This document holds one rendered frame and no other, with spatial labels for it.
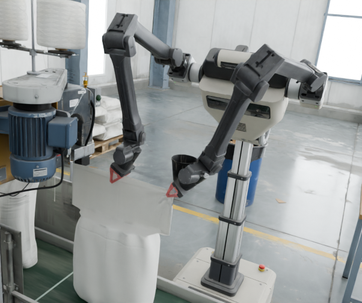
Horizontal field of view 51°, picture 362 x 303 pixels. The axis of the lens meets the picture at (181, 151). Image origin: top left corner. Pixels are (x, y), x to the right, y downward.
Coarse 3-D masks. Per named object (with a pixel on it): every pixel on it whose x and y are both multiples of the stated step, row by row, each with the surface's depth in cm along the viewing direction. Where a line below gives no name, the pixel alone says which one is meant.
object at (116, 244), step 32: (96, 192) 166; (128, 192) 158; (160, 192) 153; (96, 224) 162; (128, 224) 162; (160, 224) 157; (96, 256) 165; (128, 256) 157; (96, 288) 169; (128, 288) 161
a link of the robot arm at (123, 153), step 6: (144, 132) 149; (144, 138) 150; (120, 144) 147; (126, 144) 147; (132, 144) 148; (138, 144) 149; (120, 150) 144; (126, 150) 145; (114, 156) 146; (120, 156) 144; (126, 156) 144; (132, 156) 148; (120, 162) 145
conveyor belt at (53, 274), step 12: (36, 240) 220; (48, 252) 210; (60, 252) 211; (36, 264) 200; (48, 264) 201; (60, 264) 202; (72, 264) 203; (24, 276) 190; (36, 276) 191; (48, 276) 192; (60, 276) 193; (72, 276) 193; (24, 288) 182; (36, 288) 182; (48, 288) 183; (60, 288) 184; (72, 288) 185; (156, 288) 191; (36, 300) 175; (48, 300) 176; (60, 300) 176; (72, 300) 177; (156, 300) 183; (168, 300) 184; (180, 300) 185
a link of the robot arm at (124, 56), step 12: (132, 36) 126; (108, 48) 131; (132, 48) 128; (120, 60) 129; (120, 72) 132; (120, 84) 135; (132, 84) 138; (120, 96) 139; (132, 96) 140; (132, 108) 142; (132, 120) 144; (132, 132) 148
